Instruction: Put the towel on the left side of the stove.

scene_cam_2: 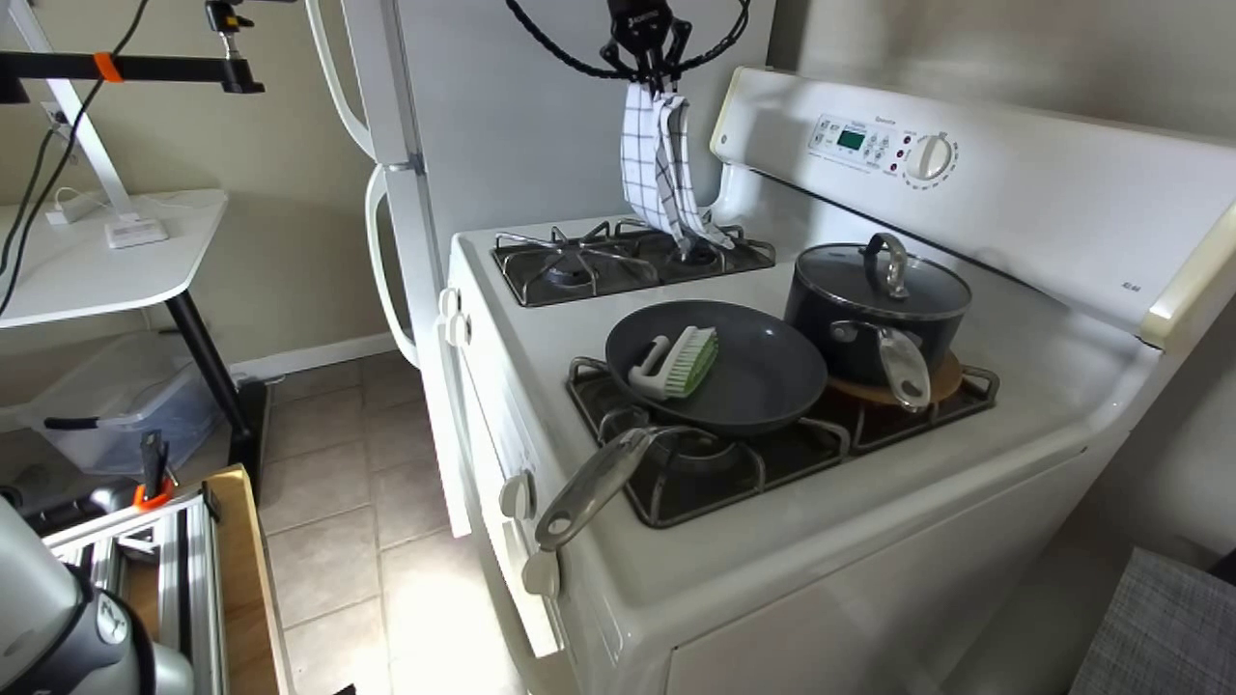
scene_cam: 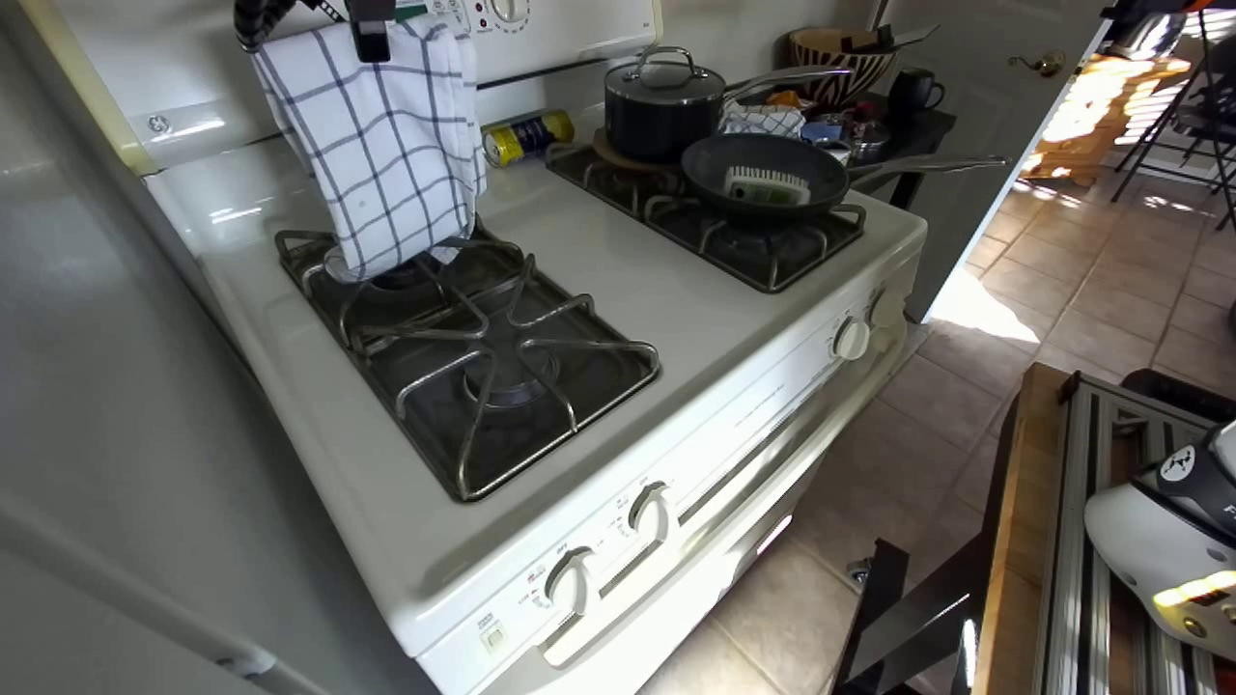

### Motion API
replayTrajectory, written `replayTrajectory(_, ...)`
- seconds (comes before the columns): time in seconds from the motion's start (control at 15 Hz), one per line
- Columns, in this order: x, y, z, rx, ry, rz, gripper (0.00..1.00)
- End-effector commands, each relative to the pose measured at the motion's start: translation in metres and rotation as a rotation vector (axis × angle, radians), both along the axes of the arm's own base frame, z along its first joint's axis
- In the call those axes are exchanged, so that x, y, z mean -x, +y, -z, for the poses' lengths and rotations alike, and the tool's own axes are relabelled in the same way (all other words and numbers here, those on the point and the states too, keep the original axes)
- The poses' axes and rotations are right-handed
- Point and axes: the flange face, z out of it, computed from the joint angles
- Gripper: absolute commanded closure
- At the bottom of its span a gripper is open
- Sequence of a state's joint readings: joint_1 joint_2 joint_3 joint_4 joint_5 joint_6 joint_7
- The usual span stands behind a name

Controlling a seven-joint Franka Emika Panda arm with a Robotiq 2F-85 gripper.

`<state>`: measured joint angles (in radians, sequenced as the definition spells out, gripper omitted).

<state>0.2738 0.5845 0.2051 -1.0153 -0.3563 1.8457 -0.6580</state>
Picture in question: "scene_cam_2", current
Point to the white blue checked towel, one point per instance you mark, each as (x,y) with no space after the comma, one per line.
(657,167)

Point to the white refrigerator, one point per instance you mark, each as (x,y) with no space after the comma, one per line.
(514,129)

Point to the orange black clamp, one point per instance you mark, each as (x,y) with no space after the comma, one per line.
(156,477)

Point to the oven control panel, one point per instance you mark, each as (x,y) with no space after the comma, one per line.
(890,144)

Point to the white side table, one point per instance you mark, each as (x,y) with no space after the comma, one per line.
(90,265)

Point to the black grate under cookware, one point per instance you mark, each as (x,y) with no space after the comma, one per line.
(721,470)

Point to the clear plastic bin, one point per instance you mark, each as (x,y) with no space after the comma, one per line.
(119,408)

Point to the white power adapter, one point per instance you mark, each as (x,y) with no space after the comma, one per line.
(138,234)

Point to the grey checked mat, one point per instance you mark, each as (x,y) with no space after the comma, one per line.
(1154,632)

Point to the black grate without cookware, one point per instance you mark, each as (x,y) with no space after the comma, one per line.
(582,265)

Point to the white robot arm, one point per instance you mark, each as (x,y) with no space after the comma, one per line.
(63,618)

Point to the black saucepan with lid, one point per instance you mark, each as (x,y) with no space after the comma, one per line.
(874,301)

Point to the wooden board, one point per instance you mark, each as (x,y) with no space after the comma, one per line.
(251,582)

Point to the white gas stove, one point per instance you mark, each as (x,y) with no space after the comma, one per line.
(798,582)

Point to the aluminium frame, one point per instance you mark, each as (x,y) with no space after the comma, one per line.
(166,582)

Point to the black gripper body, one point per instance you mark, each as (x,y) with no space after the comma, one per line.
(648,17)

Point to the round wooden trivet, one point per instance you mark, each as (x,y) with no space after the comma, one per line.
(855,389)

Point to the black bar with orange clamp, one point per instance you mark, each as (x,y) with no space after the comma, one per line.
(156,72)

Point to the green white scrub brush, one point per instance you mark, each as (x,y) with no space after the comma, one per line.
(677,364)

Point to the white stove knob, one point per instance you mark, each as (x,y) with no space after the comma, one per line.
(448,316)
(543,573)
(520,508)

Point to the black frying pan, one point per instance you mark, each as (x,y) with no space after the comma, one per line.
(734,368)

